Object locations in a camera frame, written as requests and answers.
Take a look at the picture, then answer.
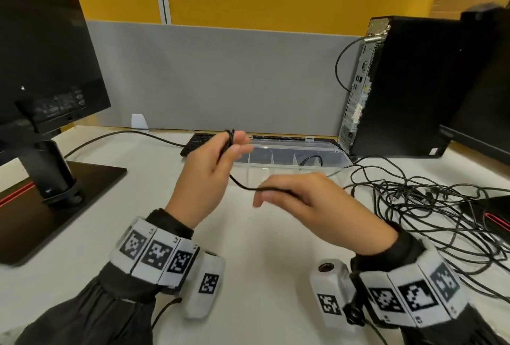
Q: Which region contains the left wrist marker band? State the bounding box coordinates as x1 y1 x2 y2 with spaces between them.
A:
109 217 200 288

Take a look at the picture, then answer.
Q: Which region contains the right wrist marker band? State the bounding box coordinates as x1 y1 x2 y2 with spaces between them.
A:
358 239 469 327

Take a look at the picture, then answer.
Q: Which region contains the black keyboard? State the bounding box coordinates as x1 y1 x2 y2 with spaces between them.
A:
180 132 339 157

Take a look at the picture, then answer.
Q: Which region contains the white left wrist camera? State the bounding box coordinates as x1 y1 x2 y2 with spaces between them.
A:
181 251 226 319

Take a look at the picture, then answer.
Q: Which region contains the wrist marker band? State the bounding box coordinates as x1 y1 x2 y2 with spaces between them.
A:
109 217 200 288
358 239 469 327

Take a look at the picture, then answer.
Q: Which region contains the black desk power cable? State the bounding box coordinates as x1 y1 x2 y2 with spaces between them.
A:
63 129 188 158

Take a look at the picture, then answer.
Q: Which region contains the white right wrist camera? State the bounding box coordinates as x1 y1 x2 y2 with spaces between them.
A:
310 259 358 330

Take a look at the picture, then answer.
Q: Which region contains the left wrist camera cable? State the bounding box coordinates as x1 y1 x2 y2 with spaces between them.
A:
150 297 183 330

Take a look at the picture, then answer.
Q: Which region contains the tangle of black cables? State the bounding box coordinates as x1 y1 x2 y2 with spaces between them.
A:
217 129 300 198

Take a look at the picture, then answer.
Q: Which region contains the grey webcam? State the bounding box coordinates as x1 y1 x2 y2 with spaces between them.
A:
462 3 503 21

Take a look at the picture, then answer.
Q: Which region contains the wide black monitor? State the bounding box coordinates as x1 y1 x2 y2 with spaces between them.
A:
440 2 510 176

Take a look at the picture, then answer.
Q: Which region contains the person's left forearm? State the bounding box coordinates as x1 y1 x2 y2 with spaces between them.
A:
14 208 200 345

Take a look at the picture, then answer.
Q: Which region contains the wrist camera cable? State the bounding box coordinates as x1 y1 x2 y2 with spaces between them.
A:
150 297 183 330
356 316 389 345

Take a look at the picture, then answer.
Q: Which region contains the person's right hand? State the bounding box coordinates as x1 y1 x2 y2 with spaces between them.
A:
253 172 399 256

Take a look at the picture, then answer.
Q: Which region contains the black monitor with square stand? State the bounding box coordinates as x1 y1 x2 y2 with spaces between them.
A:
0 0 128 266

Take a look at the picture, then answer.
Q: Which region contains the long black braided cable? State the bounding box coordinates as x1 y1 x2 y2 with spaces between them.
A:
328 155 510 306

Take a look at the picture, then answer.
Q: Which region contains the person's left hand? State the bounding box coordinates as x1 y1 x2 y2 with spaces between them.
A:
164 130 254 231

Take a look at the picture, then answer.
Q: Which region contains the person's right forearm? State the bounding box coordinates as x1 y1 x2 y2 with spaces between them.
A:
350 223 510 345

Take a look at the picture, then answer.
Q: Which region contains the clear plastic compartment box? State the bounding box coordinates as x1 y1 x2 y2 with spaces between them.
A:
229 136 354 190

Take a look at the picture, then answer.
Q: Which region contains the thin lock cable silver plug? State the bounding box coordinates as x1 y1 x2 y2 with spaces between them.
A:
334 31 389 92

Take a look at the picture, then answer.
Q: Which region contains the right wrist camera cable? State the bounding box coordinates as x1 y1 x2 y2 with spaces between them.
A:
356 316 389 345

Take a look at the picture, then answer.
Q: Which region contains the grey desk partition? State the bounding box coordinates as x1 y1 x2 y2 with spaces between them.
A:
86 20 366 138

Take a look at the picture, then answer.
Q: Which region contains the black desktop computer tower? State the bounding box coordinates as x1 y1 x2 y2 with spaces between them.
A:
337 15 499 159

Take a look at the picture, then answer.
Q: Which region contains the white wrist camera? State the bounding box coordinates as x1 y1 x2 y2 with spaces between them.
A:
181 251 226 319
310 259 358 330

